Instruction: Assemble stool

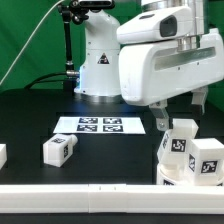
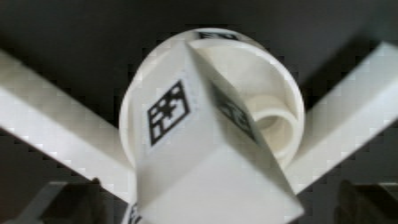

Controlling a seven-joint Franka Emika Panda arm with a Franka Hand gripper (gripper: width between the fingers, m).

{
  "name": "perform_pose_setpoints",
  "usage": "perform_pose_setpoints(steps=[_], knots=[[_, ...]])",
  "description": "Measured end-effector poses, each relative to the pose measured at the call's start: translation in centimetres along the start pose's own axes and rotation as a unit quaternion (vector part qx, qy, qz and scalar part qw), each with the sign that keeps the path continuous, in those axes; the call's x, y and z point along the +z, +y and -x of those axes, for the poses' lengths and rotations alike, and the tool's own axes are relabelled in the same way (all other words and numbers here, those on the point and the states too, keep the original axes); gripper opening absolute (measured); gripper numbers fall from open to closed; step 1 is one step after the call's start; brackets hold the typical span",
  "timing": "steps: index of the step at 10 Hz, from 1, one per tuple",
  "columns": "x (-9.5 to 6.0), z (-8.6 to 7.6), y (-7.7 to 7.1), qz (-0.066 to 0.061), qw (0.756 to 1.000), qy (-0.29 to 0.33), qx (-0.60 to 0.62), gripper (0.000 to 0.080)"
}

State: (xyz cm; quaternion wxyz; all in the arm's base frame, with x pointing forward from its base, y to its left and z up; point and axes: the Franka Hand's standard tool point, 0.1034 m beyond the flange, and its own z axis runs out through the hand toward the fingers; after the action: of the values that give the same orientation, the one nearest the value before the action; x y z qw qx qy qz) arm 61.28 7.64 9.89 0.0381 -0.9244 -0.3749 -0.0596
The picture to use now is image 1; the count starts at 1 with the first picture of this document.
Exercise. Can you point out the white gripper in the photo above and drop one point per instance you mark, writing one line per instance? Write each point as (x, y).
(151, 73)

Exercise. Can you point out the round white stool seat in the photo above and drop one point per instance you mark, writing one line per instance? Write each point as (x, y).
(170, 175)

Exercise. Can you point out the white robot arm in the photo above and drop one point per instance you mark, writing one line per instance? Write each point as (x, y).
(160, 20)

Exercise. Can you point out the white front fence bar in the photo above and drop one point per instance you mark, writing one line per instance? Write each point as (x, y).
(111, 198)

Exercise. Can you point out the white fence bar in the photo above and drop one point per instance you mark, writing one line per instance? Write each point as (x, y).
(111, 198)
(3, 155)

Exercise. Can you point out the paper sheet with markers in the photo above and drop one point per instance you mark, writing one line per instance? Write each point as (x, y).
(100, 125)

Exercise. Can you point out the green backdrop curtain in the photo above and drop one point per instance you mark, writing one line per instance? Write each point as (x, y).
(45, 52)

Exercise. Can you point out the white left fence bar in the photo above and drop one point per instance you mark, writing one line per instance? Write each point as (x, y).
(3, 155)

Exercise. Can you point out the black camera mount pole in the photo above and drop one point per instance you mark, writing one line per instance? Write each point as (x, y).
(77, 11)

